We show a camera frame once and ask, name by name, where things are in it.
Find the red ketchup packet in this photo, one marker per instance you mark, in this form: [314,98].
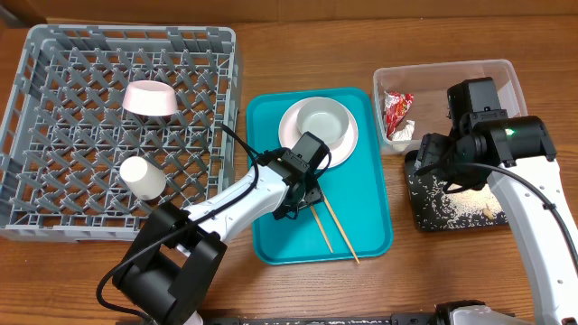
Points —
[396,107]

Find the teal plastic tray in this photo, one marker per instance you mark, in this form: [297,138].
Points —
[356,189]

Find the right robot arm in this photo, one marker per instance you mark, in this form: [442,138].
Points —
[516,159]

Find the black tray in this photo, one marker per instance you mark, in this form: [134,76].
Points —
[434,210]

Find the grey bowl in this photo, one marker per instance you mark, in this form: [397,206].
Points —
[325,118]

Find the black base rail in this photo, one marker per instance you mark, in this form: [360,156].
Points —
[460,312]

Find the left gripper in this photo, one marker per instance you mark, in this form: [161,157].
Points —
[314,190]

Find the clear plastic bin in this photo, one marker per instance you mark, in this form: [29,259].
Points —
[428,83]

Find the pink bowl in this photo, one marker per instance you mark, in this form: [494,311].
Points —
[150,98]

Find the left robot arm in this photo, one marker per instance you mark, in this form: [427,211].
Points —
[168,269]

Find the white paper cup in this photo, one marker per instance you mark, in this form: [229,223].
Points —
[142,178]

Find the wooden chopstick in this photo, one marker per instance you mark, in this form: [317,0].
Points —
[321,228]
[340,228]

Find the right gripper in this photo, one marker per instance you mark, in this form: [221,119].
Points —
[427,156]

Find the grey plastic dish rack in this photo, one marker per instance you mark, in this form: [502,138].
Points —
[64,133]

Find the white napkin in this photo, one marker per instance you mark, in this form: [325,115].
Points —
[405,134]

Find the white round plate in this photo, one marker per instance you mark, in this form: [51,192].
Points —
[289,135]

